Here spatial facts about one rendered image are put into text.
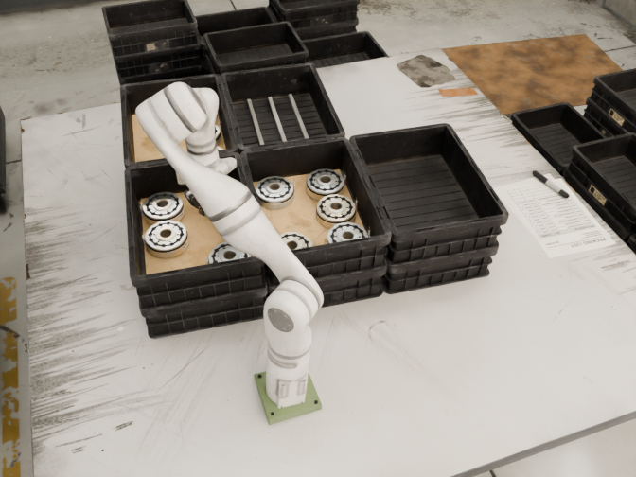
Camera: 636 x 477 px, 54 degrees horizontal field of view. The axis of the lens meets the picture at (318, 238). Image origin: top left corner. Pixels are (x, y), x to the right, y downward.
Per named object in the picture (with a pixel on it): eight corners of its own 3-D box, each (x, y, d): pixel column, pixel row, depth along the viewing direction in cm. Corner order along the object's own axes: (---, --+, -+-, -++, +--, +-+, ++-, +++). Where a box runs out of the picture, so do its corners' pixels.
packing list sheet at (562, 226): (622, 242, 178) (622, 241, 178) (552, 262, 173) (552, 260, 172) (555, 171, 200) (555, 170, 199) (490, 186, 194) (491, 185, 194)
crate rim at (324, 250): (393, 244, 148) (394, 237, 146) (267, 266, 143) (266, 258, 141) (346, 143, 175) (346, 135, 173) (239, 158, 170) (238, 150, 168)
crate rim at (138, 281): (125, 174, 164) (123, 167, 163) (239, 158, 170) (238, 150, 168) (132, 289, 138) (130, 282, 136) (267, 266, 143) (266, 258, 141)
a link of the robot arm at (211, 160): (212, 185, 149) (209, 165, 144) (179, 166, 153) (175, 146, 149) (238, 166, 154) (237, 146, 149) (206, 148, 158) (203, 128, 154)
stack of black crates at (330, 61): (362, 90, 332) (367, 29, 308) (385, 122, 312) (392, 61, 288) (291, 103, 322) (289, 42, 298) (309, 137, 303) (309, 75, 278)
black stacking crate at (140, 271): (133, 202, 171) (125, 168, 163) (241, 185, 177) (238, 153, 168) (140, 315, 145) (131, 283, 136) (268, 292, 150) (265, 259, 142)
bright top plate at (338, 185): (347, 192, 168) (347, 190, 168) (310, 196, 167) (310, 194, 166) (339, 168, 175) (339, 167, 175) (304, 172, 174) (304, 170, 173)
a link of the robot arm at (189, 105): (197, 74, 132) (163, 97, 132) (179, 76, 106) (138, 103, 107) (221, 112, 134) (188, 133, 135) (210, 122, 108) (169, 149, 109)
